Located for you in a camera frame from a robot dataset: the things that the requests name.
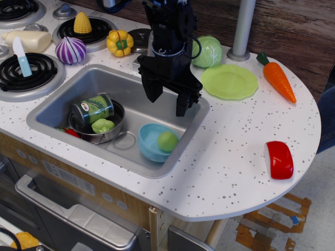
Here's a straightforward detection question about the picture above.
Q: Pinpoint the back right stove burner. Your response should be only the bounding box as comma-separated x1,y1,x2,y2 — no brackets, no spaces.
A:
52,17,116,53

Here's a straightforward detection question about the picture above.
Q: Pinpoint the cream toy bottle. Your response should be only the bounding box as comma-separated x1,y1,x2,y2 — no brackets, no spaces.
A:
1,30,52,53

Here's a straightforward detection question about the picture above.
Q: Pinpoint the purple toy onion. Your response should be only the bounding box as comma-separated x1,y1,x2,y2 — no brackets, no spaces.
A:
55,37,87,64

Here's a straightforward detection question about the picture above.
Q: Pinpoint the green toy can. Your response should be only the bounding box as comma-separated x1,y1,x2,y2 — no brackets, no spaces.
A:
71,93,114,127

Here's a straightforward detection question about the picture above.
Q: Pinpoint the front left stove burner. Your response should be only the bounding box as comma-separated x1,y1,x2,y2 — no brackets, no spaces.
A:
1,53,66,102

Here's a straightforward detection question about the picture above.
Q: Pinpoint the small metal pot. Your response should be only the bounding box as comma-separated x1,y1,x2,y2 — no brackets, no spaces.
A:
68,100,125,144

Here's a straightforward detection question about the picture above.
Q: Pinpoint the yellow toy corn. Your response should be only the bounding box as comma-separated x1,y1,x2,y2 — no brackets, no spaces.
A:
73,12,92,34

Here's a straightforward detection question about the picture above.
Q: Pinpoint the yellow toy bell pepper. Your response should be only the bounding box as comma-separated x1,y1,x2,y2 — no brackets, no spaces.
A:
106,30,134,57

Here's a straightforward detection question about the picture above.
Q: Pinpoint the silver pot lid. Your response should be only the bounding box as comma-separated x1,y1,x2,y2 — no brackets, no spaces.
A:
128,28,151,53

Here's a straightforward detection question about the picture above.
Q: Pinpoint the back left stove burner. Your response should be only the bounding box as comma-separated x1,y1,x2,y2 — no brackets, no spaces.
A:
1,0,46,29

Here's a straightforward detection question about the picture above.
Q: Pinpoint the red toy pepper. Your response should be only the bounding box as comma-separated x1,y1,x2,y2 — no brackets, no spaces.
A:
57,127,81,139

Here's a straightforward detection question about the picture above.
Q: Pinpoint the grey support pole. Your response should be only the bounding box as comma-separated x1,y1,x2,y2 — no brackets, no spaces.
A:
227,0,256,62

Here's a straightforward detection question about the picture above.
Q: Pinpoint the black cable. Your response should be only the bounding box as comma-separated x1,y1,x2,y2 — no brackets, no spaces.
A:
0,226,24,250

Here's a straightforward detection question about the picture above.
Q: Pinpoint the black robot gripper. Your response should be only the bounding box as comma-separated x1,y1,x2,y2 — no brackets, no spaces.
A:
137,48,202,117

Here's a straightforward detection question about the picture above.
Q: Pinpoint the stove burner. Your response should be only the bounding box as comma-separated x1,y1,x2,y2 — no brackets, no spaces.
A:
52,17,116,53
1,0,46,29
1,53,66,102

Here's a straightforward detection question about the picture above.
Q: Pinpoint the orange toy carrot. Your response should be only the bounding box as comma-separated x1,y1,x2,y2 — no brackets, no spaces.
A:
256,52,297,104

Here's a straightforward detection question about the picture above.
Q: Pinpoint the green toy pear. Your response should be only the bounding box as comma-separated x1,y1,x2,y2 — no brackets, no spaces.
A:
158,131,179,152

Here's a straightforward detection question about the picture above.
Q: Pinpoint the grey metal sink basin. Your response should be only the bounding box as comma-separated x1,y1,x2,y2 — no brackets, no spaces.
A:
26,64,210,178

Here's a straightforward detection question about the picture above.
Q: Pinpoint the blue handled toy knife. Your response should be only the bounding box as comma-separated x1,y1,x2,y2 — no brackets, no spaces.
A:
13,37,32,77

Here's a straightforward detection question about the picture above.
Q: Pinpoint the light blue plastic bowl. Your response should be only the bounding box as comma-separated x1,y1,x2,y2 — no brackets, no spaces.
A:
138,123,180,163

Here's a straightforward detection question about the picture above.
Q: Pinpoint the light green plastic plate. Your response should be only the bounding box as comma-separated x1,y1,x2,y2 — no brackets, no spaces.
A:
201,64,259,100

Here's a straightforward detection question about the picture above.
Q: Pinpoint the silver oven door handle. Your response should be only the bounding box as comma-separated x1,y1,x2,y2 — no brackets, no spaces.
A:
15,175,140,250

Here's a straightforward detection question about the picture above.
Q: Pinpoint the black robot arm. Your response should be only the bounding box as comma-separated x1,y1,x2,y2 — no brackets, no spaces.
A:
137,1,203,117

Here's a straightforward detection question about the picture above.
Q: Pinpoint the green toy cabbage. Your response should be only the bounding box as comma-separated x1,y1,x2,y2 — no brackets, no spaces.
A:
192,35,222,68

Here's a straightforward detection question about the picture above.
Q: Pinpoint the green toy broccoli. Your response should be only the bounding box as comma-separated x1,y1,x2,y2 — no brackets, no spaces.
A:
91,119,115,133

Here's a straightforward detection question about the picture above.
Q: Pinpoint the grey stove knob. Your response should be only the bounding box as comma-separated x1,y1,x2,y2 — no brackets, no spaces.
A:
24,23,48,32
0,45,13,60
52,3,77,20

